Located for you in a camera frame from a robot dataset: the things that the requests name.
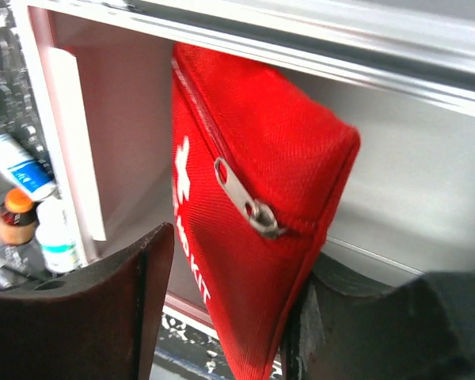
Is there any white medicine bottle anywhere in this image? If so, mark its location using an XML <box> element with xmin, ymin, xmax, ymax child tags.
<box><xmin>35</xmin><ymin>198</ymin><xmax>80</xmax><ymax>274</ymax></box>

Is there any brown medicine bottle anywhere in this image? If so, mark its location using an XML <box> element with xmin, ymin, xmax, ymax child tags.
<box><xmin>0</xmin><ymin>188</ymin><xmax>37</xmax><ymax>245</ymax></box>

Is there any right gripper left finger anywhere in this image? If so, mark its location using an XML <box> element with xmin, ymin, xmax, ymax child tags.
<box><xmin>0</xmin><ymin>223</ymin><xmax>174</xmax><ymax>379</ymax></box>

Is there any blue white bandage roll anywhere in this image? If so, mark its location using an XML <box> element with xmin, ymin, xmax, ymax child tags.
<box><xmin>0</xmin><ymin>134</ymin><xmax>56</xmax><ymax>202</ymax></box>

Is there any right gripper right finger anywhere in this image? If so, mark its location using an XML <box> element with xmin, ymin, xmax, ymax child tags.
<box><xmin>281</xmin><ymin>255</ymin><xmax>475</xmax><ymax>379</ymax></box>

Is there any grey metal case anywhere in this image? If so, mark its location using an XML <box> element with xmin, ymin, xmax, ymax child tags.
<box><xmin>12</xmin><ymin>1</ymin><xmax>475</xmax><ymax>325</ymax></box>

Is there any red first aid pouch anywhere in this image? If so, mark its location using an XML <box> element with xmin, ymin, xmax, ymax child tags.
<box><xmin>171</xmin><ymin>42</ymin><xmax>360</xmax><ymax>379</ymax></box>

